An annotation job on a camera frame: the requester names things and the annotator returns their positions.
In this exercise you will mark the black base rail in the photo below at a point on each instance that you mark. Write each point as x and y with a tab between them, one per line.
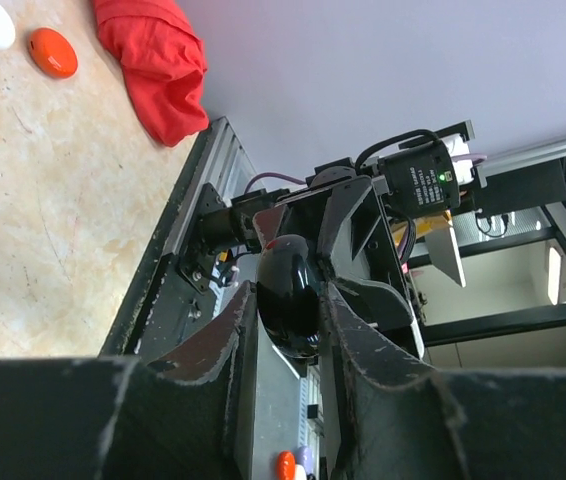
162	309

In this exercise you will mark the red cloth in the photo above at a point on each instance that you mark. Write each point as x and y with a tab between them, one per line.
162	61

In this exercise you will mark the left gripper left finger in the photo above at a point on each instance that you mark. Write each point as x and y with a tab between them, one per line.
113	415

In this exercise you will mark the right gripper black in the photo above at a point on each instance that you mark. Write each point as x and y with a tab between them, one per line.
350	232

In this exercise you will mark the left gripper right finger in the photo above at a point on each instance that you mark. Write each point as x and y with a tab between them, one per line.
389	415

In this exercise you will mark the orange earbud charging case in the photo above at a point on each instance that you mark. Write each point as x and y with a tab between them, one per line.
52	53

